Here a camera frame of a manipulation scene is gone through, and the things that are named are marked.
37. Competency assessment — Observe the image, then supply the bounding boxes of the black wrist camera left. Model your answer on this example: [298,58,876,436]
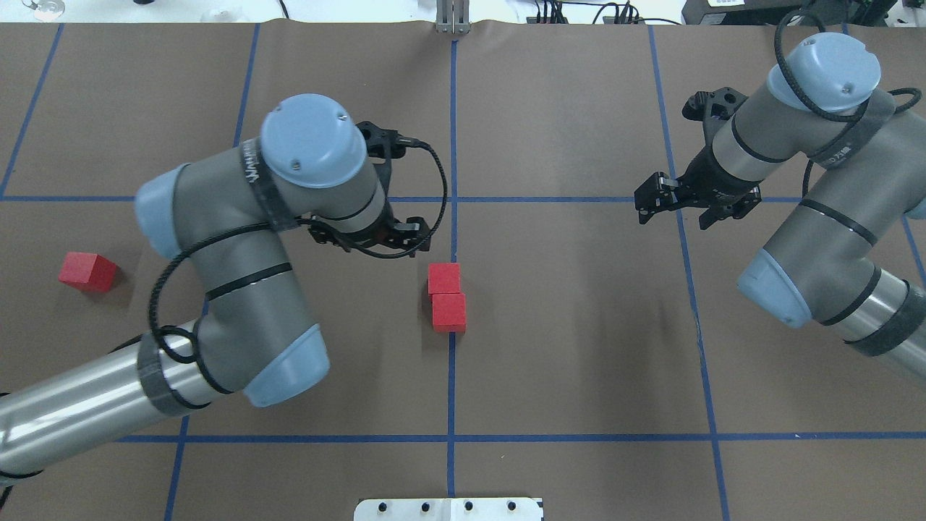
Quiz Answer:
[356,121,407,194]

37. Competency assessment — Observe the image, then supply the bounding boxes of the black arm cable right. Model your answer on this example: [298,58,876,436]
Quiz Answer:
[774,9,923,196]

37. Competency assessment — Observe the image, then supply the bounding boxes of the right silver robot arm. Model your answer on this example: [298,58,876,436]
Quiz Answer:
[634,32,925,381]

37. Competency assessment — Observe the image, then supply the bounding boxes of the red block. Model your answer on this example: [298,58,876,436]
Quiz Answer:
[427,263,462,296]
[57,251,119,293]
[430,292,467,333]

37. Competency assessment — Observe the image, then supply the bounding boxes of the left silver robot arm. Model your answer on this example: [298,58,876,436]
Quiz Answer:
[2,93,437,489]

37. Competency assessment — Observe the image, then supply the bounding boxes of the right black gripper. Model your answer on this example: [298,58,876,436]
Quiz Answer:
[634,145,762,230]

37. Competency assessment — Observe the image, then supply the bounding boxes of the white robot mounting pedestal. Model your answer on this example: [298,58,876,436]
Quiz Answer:
[353,497,545,520]

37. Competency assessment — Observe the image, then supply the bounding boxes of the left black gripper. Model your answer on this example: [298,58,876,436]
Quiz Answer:
[307,203,431,254]

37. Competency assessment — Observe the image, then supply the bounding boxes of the aluminium frame post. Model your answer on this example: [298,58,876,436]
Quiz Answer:
[436,0,472,35]

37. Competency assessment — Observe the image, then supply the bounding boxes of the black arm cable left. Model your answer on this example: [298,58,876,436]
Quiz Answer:
[148,137,449,366]

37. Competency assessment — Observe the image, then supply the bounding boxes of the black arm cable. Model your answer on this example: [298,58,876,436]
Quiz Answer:
[774,9,923,196]
[148,137,449,366]

